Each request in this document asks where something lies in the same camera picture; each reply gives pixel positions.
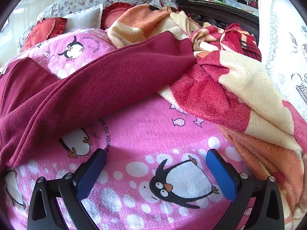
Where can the small red ruffled cushion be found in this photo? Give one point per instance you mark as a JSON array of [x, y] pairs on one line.
[[112, 16]]

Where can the pile of colourful packages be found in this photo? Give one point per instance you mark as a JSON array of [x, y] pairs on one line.
[[223, 1]]

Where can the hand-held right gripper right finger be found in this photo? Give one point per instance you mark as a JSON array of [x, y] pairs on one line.
[[221, 175]]

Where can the maroon fleece garment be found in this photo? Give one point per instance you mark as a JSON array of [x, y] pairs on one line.
[[96, 88]]

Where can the dark carved wooden headboard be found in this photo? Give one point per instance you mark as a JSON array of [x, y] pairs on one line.
[[215, 12]]

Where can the large red ruffled cushion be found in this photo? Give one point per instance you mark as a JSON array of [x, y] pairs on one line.
[[40, 32]]

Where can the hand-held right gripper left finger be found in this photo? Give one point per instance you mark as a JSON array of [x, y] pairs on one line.
[[91, 175]]

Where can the white pillow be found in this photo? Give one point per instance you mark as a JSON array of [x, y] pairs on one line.
[[84, 19]]

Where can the pink penguin print blanket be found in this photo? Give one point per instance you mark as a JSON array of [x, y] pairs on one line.
[[144, 134]]

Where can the red container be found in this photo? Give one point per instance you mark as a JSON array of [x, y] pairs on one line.
[[252, 2]]

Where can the orange red cream blanket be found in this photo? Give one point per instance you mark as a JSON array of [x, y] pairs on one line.
[[239, 76]]

